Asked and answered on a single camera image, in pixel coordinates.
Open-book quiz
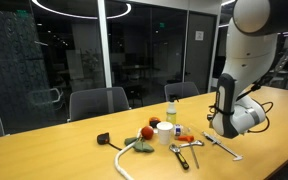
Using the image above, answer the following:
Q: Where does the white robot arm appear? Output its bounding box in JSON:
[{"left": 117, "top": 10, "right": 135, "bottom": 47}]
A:
[{"left": 210, "top": 0, "right": 288, "bottom": 138}]

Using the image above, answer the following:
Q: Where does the white paper cup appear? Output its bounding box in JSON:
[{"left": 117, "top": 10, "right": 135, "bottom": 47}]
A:
[{"left": 157, "top": 122, "right": 173, "bottom": 145}]

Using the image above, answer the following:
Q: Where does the orange black round object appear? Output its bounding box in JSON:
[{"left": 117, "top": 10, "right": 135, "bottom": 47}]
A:
[{"left": 149, "top": 117, "right": 161, "bottom": 128}]

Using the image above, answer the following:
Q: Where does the yellow spray bottle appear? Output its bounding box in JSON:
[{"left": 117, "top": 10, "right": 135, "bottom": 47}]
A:
[{"left": 166, "top": 94, "right": 178, "bottom": 124}]

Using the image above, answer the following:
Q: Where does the grey chair right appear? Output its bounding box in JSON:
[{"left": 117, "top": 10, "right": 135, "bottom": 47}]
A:
[{"left": 164, "top": 82, "right": 199, "bottom": 101}]

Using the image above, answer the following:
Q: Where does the red apple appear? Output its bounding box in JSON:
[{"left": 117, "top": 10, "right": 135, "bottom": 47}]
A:
[{"left": 141, "top": 126, "right": 154, "bottom": 140}]

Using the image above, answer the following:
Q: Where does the small white labelled bottle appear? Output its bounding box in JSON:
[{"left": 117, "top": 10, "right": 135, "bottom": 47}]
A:
[{"left": 173, "top": 124, "right": 191, "bottom": 136}]

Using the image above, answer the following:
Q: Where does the green cloth leaf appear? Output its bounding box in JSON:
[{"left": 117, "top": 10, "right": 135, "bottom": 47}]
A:
[{"left": 124, "top": 137, "right": 154, "bottom": 153}]

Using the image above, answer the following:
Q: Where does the black tape measure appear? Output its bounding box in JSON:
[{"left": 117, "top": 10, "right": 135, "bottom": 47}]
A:
[{"left": 97, "top": 133, "right": 120, "bottom": 150}]

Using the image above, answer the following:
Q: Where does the silver metal rod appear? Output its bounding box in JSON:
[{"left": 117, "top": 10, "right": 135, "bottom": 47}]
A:
[{"left": 189, "top": 142, "right": 199, "bottom": 169}]

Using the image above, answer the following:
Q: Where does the white rope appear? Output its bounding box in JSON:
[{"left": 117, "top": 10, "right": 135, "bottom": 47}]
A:
[{"left": 113, "top": 128, "right": 143, "bottom": 180}]

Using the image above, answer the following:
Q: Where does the black yellow handled wrench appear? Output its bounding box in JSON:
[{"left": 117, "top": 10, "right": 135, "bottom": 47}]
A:
[{"left": 169, "top": 144, "right": 189, "bottom": 170}]

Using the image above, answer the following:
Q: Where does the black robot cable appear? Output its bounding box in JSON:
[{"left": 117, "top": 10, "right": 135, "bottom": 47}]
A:
[{"left": 236, "top": 83, "right": 274, "bottom": 134}]

